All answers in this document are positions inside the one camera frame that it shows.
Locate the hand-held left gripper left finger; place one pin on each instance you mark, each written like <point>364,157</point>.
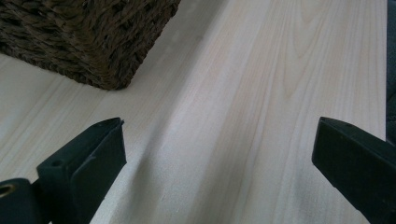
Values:
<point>84,168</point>

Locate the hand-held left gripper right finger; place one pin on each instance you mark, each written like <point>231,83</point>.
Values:
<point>355,161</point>

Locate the dark brown woven basket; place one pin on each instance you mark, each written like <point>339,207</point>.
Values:
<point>84,37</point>

